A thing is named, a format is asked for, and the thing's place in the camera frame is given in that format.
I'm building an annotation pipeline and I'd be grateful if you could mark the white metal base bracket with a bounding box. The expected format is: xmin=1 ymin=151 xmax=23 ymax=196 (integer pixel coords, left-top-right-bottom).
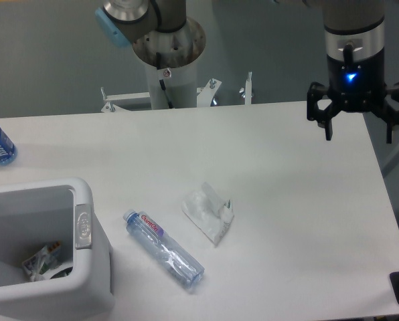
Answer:
xmin=100 ymin=71 xmax=256 ymax=114

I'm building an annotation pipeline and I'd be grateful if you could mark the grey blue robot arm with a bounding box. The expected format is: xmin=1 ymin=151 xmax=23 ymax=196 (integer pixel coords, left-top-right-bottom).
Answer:
xmin=94 ymin=1 xmax=399 ymax=143

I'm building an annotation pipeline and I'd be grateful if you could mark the white plastic bag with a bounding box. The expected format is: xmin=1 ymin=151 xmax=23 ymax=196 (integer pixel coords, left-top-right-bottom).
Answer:
xmin=181 ymin=182 xmax=234 ymax=247

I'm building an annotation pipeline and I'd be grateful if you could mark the trash inside can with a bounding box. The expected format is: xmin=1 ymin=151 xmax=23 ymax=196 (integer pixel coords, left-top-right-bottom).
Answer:
xmin=21 ymin=241 xmax=73 ymax=282

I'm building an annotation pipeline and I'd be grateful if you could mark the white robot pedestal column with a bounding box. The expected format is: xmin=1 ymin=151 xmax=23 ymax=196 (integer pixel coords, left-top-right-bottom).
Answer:
xmin=133 ymin=17 xmax=206 ymax=91

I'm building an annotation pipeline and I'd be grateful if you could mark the white trash can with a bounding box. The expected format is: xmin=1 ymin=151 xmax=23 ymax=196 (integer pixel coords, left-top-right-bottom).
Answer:
xmin=0 ymin=178 xmax=114 ymax=320

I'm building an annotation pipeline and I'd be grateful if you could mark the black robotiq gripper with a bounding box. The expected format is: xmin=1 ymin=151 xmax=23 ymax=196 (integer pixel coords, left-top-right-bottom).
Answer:
xmin=307 ymin=55 xmax=399 ymax=144

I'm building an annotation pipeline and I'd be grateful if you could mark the clear plastic water bottle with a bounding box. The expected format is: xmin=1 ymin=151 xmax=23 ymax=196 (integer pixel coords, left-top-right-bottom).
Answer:
xmin=123 ymin=209 xmax=205 ymax=291

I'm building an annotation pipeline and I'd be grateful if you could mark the black cable on pedestal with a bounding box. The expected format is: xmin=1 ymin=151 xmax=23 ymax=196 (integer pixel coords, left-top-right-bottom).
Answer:
xmin=155 ymin=51 xmax=174 ymax=110

